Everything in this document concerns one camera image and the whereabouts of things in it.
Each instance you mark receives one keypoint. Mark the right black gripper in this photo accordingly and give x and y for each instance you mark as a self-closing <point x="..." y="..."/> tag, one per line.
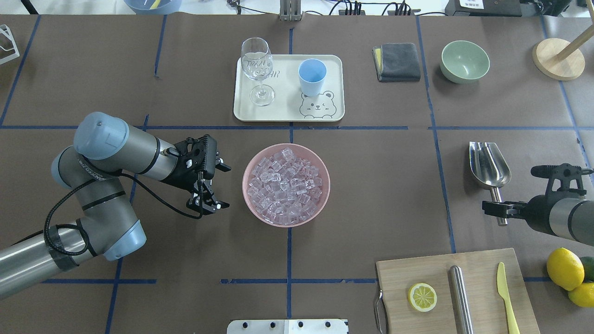
<point x="537" y="208"/>

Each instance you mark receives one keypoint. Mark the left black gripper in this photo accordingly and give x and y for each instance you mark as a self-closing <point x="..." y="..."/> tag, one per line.
<point x="181" y="177"/>

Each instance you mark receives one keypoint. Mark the metal ice scoop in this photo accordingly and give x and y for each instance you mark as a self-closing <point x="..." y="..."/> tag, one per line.
<point x="489" y="167"/>

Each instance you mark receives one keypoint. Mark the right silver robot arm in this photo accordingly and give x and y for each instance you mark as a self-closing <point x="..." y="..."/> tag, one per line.
<point x="563" y="210"/>

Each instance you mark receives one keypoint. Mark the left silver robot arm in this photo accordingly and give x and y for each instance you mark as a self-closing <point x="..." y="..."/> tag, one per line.
<point x="96" y="217"/>

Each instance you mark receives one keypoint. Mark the pink bowl of ice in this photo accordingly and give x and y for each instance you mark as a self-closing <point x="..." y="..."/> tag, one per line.
<point x="286" y="185"/>

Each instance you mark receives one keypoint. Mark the blue plastic cup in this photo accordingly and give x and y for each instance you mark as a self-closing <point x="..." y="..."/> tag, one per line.
<point x="312" y="74"/>

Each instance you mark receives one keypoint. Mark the wooden cup stand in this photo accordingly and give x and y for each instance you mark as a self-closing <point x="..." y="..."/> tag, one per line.
<point x="560" y="59"/>

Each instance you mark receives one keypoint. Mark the steel cylinder rod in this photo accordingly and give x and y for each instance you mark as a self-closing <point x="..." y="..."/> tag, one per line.
<point x="460" y="301"/>

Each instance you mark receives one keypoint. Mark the yellow lemon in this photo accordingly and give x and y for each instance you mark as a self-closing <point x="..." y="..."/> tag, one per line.
<point x="565" y="269"/>
<point x="583" y="295"/>

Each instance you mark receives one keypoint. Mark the wooden cutting board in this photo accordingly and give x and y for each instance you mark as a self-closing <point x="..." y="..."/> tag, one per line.
<point x="485" y="307"/>

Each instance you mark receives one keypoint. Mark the green lime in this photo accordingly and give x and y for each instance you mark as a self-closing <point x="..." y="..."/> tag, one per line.
<point x="588" y="265"/>

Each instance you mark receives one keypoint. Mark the cream bear tray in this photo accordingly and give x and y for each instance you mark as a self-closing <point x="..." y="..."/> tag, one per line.
<point x="290" y="104"/>

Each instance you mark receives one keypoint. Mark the lemon half slice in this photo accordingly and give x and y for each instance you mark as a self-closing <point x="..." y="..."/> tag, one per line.
<point x="422" y="297"/>

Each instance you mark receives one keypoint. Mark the yellow plastic knife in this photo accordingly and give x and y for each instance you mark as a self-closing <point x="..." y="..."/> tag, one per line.
<point x="503" y="291"/>

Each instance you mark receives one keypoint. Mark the clear wine glass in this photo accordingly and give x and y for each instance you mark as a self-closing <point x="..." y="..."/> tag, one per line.
<point x="257" y="65"/>

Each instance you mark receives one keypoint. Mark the green bowl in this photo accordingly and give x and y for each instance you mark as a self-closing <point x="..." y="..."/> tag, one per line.
<point x="463" y="62"/>

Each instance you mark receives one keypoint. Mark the grey folded cloth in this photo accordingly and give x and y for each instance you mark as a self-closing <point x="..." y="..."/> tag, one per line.
<point x="397" y="63"/>

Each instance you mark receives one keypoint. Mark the blue tub bowl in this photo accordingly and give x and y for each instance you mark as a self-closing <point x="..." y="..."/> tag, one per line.
<point x="154" y="7"/>

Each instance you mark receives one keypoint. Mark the white test tube rack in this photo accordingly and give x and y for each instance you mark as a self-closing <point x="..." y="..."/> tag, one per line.
<point x="8" y="46"/>

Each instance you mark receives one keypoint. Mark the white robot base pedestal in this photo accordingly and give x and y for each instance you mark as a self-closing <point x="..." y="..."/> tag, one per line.
<point x="289" y="326"/>

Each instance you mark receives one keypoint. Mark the aluminium frame post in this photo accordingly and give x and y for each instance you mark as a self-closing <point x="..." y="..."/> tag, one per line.
<point x="290" y="10"/>

